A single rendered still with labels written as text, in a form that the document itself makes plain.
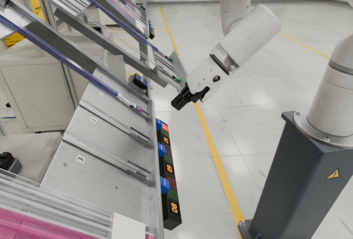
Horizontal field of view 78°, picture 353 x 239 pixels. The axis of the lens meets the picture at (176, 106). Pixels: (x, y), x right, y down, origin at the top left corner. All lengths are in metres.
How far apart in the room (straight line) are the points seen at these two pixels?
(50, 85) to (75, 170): 1.31
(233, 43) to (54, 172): 0.44
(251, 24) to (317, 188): 0.53
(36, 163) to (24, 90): 1.05
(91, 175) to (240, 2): 0.53
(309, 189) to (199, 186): 0.72
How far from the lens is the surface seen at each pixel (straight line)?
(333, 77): 0.67
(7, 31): 0.59
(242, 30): 0.56
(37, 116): 1.85
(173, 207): 0.52
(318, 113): 0.71
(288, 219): 0.92
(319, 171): 0.76
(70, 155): 0.40
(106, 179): 0.41
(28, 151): 0.82
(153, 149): 0.53
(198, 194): 1.35
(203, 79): 0.56
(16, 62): 1.68
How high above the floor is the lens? 1.10
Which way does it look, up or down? 33 degrees down
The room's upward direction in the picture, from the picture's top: straight up
